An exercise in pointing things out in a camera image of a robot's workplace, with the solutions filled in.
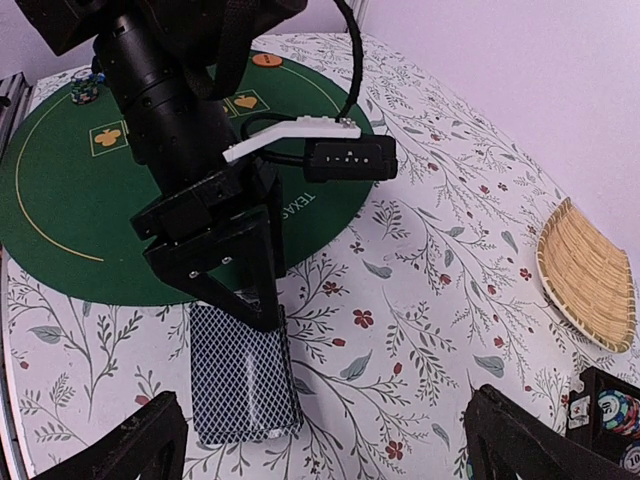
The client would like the blue patterned card deck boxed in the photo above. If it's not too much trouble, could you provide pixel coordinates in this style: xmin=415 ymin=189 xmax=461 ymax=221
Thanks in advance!
xmin=189 ymin=304 xmax=303 ymax=446

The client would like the orange big blind button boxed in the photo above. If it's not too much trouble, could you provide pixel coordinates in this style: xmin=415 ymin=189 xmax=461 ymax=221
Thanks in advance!
xmin=252 ymin=52 xmax=284 ymax=68

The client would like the round green poker mat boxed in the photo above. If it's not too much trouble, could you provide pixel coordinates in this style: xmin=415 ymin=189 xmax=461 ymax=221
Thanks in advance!
xmin=1 ymin=57 xmax=374 ymax=307

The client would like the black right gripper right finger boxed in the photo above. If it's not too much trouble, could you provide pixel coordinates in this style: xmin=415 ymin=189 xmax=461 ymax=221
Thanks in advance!
xmin=464 ymin=384 xmax=635 ymax=479

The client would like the woven bamboo tray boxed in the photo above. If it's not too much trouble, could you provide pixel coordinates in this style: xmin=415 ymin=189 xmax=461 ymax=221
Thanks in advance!
xmin=536 ymin=198 xmax=637 ymax=354

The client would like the poker chip stack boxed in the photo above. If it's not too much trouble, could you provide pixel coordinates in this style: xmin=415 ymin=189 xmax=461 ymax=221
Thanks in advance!
xmin=70 ymin=70 xmax=99 ymax=105

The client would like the black poker chip case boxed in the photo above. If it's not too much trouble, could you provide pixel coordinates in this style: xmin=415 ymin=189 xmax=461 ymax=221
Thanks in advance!
xmin=565 ymin=367 xmax=639 ymax=478

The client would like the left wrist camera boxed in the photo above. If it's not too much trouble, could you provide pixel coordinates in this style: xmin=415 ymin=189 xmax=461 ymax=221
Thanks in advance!
xmin=223 ymin=113 xmax=398 ymax=183

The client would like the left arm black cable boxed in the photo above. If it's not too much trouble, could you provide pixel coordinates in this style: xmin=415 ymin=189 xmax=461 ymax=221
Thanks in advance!
xmin=239 ymin=0 xmax=366 ymax=166

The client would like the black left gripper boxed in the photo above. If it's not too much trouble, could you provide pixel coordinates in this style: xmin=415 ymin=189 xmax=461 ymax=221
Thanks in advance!
xmin=131 ymin=162 xmax=285 ymax=330

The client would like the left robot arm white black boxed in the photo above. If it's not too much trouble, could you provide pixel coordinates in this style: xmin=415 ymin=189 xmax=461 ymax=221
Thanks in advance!
xmin=19 ymin=1 xmax=305 ymax=332

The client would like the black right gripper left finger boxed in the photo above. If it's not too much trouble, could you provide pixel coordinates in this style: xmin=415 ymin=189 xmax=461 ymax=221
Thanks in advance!
xmin=37 ymin=391 xmax=188 ymax=480

